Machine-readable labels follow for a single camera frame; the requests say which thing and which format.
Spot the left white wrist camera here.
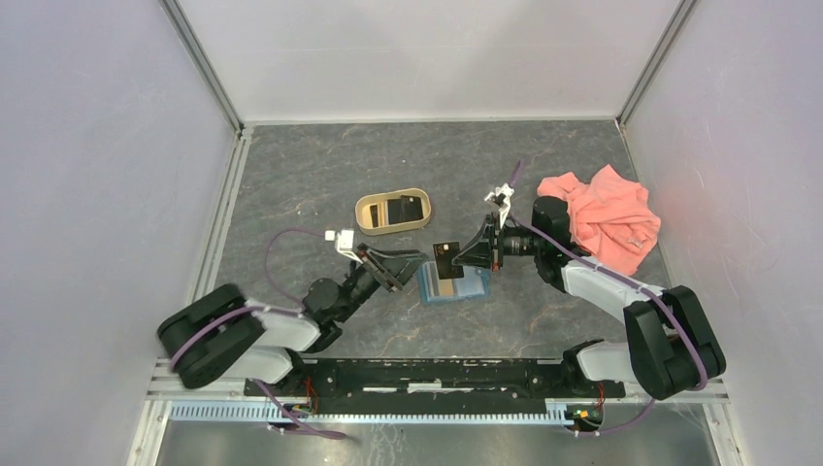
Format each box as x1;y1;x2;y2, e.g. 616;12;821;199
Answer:
324;229;361;262

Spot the blue slotted cable duct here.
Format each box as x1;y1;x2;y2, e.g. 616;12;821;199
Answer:
168;401;571;426

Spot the pink cloth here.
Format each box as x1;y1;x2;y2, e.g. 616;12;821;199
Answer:
537;165;662;276

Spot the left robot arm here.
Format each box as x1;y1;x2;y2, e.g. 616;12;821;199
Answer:
156;244;428;396

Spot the blue card holder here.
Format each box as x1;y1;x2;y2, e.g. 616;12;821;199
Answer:
416;261;490;305

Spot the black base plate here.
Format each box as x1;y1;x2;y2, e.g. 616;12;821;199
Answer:
267;358;626;416

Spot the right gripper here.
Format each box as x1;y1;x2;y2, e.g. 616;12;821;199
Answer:
452;213;544;272

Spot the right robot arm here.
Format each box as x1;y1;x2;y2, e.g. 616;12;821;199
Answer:
449;196;727;400

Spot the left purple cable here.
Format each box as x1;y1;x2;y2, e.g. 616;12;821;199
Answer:
168;228;348;442

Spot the beige card tray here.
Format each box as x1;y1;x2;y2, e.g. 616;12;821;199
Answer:
354;187;432;236

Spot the aluminium frame rail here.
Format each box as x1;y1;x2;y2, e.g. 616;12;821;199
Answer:
147;358;730;404

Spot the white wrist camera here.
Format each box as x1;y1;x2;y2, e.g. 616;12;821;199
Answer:
483;183;514;228
324;229;361;262

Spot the purple cable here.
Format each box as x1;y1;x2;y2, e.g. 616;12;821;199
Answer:
508;160;708;437
168;228;348;442

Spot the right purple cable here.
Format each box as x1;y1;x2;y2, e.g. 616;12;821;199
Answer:
508;160;708;437

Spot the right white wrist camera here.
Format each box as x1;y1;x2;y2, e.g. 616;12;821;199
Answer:
483;183;514;228

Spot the black card with numbers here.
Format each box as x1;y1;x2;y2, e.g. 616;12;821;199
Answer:
433;242;465;280

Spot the gold card with stripe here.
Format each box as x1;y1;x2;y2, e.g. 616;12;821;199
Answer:
425;263;454;301

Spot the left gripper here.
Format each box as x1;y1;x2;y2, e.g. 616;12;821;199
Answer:
335;243;428;323

